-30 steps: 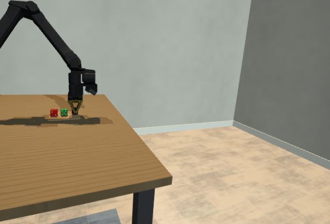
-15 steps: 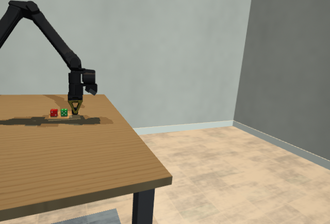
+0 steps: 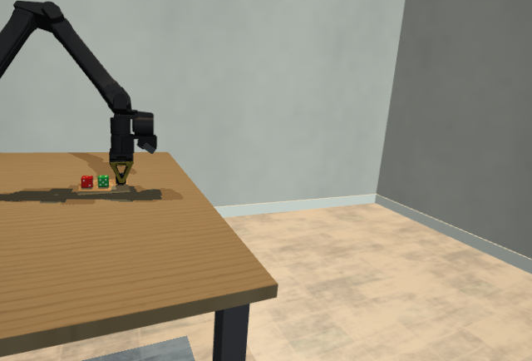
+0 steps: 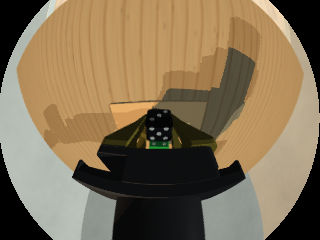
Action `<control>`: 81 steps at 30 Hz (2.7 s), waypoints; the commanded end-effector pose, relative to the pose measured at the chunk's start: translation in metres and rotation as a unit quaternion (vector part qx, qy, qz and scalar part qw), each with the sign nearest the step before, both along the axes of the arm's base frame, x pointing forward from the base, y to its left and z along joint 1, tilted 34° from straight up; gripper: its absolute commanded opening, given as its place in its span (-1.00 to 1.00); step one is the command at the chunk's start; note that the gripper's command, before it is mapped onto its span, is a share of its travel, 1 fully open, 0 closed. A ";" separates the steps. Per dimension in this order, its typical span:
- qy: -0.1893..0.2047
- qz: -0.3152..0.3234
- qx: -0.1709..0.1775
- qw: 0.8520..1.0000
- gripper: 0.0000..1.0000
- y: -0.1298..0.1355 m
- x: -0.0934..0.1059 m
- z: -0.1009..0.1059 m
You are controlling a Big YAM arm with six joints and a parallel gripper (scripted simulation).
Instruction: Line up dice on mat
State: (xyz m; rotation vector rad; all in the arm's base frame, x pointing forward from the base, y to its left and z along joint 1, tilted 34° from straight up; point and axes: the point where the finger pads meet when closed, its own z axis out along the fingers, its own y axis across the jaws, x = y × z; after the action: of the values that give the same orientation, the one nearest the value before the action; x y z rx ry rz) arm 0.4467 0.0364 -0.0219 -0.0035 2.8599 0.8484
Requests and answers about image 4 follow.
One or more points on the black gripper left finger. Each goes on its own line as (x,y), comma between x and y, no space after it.
(128,135)

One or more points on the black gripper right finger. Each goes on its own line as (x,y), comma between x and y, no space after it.
(190,136)

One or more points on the black die with white pips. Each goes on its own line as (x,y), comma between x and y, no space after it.
(158,125)

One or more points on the green die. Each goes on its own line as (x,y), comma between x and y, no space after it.
(158,145)

